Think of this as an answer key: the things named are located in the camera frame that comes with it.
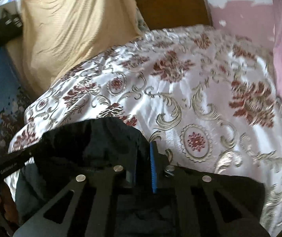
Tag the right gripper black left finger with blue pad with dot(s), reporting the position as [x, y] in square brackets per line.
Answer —
[87, 206]

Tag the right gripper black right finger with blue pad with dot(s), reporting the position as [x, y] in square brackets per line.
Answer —
[209, 204]

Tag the black garment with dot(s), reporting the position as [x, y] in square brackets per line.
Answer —
[89, 146]

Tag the person's left hand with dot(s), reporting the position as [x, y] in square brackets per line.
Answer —
[8, 204]

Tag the blue floral wardrobe cover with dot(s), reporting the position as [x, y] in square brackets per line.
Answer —
[13, 102]

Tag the floral satin bedspread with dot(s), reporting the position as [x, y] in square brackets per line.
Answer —
[208, 98]

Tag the black tote bag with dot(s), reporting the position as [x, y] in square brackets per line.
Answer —
[11, 26]

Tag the beige hanging cloth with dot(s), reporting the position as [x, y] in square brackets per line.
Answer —
[60, 34]

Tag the brown wooden headboard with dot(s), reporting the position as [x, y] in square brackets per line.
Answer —
[160, 14]

